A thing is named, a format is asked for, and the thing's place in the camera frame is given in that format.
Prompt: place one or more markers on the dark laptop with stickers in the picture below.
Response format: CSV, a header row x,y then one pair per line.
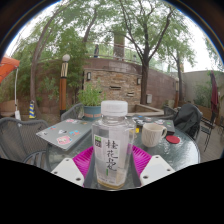
x,y
168,126

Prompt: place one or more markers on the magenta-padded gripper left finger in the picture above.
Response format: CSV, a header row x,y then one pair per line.
x,y
68,170

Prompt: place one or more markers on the grey wall box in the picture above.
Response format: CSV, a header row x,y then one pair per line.
x,y
149,98

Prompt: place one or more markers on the flat round red coaster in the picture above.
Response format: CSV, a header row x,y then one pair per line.
x,y
173,139

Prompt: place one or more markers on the wooden globe lamp post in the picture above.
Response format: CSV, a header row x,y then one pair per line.
x,y
63,90

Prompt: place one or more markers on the clear white-capped drink bottle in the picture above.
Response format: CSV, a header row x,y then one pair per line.
x,y
113,146

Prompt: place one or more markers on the closed dark red umbrella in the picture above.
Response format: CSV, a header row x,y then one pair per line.
x,y
214,93

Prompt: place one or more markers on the orange canopy tent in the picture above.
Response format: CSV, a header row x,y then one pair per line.
x,y
6,65

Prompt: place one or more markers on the green plant in blue pot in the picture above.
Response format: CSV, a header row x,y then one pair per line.
x,y
90,98

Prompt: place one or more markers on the black wall lantern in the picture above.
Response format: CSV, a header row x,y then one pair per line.
x,y
89,76
139,81

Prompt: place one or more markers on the blue yellow striped cone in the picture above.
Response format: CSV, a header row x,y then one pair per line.
x,y
32,110

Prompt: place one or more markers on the grey woven armchair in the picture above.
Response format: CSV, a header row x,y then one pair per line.
x,y
20,136
71,111
168,111

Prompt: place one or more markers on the white ribbed mug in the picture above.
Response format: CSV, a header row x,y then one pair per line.
x,y
151,135

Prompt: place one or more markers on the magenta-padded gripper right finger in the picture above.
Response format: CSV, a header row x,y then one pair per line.
x,y
156,170

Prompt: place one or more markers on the black jacket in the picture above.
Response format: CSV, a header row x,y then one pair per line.
x,y
188,120

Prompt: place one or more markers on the silver laptop with stickers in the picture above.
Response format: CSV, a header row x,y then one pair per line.
x,y
63,133

